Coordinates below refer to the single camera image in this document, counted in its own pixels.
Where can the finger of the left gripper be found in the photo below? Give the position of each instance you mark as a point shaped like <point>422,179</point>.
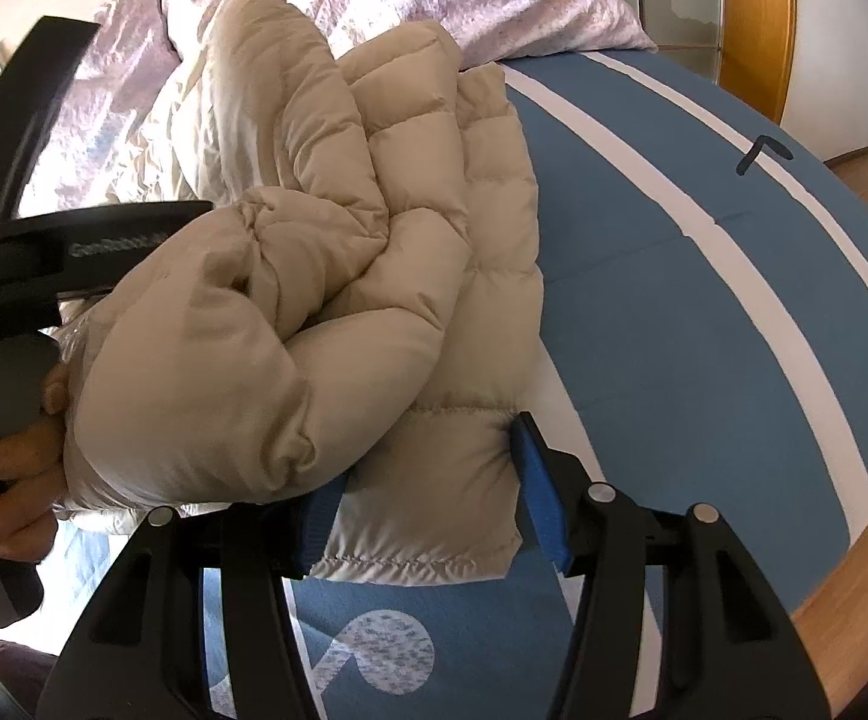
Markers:
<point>80,251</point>

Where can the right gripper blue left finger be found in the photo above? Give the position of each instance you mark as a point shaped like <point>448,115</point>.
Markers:
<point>139,648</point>

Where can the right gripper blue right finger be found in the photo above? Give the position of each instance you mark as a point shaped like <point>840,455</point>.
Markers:
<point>729,648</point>

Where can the cream quilted down jacket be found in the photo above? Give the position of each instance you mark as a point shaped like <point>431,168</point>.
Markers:
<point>361,301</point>

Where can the person's left hand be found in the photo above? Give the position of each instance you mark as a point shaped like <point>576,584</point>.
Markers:
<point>31,465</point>

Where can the lilac floral duvet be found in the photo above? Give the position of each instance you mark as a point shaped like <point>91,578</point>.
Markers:
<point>96,147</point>

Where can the blue white striped bed sheet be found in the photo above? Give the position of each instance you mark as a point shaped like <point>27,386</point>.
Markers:
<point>705,325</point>

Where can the wooden door frame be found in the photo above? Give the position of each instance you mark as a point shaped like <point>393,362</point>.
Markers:
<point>758,39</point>

